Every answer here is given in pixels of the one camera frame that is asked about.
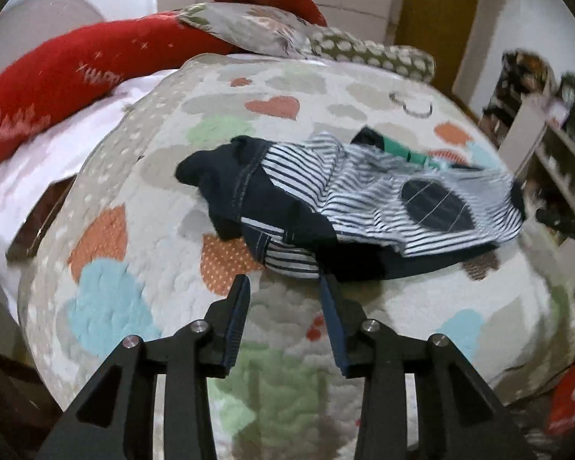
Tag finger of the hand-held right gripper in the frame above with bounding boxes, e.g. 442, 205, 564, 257
536, 207, 575, 245

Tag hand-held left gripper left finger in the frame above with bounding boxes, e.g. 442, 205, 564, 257
35, 274, 252, 460

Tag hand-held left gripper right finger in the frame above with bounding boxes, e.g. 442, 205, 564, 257
319, 275, 543, 460

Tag navy striped pants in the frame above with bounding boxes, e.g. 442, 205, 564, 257
175, 126, 526, 283

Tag white shelf unit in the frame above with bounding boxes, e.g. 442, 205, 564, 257
479, 50, 575, 269

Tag heart patterned quilt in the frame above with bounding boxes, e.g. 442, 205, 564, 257
17, 53, 575, 460

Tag red cloth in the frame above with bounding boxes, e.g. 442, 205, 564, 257
545, 357, 575, 434

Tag white bed sheet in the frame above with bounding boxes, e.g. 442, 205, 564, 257
0, 67, 180, 312

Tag yellow wooden door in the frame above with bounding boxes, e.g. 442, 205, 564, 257
395, 0, 482, 92

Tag olive spotted pillow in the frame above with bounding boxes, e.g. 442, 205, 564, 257
309, 26, 436, 83

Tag floral grey pillow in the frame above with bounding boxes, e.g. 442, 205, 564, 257
176, 2, 317, 58

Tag red printed blanket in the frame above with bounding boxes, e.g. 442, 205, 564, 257
0, 0, 329, 173

